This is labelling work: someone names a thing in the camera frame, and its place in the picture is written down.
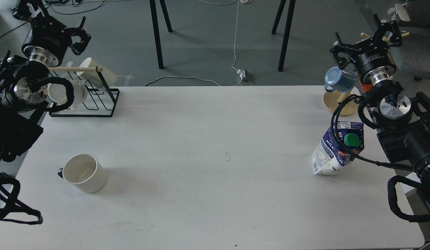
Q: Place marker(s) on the white power adapter on floor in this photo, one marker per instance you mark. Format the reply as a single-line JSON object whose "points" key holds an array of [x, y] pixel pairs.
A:
{"points": [[244, 76]]}

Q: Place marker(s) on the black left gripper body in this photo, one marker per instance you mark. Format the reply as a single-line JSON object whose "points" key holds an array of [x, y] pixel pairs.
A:
{"points": [[47, 36]]}

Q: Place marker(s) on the orange hanging mug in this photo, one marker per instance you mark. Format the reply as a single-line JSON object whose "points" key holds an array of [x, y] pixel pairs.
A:
{"points": [[366, 87]]}

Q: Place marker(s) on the white mug on rack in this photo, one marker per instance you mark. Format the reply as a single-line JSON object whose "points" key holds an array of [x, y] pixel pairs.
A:
{"points": [[93, 76]]}

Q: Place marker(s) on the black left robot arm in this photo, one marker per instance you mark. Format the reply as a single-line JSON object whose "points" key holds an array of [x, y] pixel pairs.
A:
{"points": [[26, 89]]}

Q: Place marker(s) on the black table legs right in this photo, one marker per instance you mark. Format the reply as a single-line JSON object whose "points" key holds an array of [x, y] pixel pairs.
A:
{"points": [[287, 29]]}

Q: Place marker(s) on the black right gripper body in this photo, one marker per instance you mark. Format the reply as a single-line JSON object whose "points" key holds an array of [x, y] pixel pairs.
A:
{"points": [[373, 58]]}

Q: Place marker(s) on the wooden mug tree stand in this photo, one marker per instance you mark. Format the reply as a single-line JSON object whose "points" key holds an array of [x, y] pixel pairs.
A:
{"points": [[332, 99]]}

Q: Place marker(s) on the white mug with lettering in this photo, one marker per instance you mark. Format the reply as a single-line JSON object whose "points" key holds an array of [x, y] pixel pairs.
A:
{"points": [[77, 93]]}

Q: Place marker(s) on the blue and white milk carton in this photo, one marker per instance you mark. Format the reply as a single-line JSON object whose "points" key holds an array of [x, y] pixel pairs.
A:
{"points": [[328, 157]]}

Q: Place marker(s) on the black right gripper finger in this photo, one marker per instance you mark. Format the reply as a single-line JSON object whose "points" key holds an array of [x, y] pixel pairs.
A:
{"points": [[395, 39], [343, 54]]}

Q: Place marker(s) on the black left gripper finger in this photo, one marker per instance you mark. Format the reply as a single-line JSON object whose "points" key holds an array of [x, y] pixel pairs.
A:
{"points": [[78, 31], [79, 47]]}

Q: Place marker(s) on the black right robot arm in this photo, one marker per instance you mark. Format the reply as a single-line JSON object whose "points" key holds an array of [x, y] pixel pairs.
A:
{"points": [[403, 123]]}

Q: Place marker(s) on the white mug with black handle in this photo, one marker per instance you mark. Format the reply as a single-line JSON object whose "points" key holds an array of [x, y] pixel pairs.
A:
{"points": [[85, 173]]}

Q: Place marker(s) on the blue hanging mug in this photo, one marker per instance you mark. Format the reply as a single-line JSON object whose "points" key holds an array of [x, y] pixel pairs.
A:
{"points": [[339, 80]]}

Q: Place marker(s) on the black wire mug rack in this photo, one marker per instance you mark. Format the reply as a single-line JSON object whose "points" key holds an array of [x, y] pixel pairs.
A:
{"points": [[99, 103]]}

